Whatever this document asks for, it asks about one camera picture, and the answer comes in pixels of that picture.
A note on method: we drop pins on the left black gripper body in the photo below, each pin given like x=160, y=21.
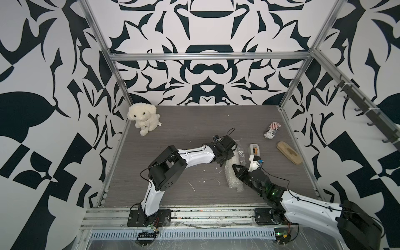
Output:
x=226, y=157

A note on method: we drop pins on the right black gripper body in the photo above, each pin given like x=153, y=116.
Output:
x=248, y=180

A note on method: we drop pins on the clear bubble wrap sheet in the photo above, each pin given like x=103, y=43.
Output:
x=238, y=159

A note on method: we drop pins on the grey tape dispenser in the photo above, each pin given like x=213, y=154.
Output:
x=251, y=149

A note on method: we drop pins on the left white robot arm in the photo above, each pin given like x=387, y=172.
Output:
x=167, y=168

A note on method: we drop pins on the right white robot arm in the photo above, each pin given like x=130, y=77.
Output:
x=346, y=222

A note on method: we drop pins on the tan wooden vase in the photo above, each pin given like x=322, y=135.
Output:
x=289, y=153

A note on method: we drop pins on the right green circuit board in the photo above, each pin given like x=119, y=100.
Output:
x=283, y=235

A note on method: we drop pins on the white plush dog toy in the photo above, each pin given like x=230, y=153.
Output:
x=145, y=117

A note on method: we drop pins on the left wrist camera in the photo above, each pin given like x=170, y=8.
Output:
x=226, y=143

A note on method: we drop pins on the wall coat hook rack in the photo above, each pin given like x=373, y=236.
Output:
x=376, y=115

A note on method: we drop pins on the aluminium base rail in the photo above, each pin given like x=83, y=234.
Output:
x=219, y=222

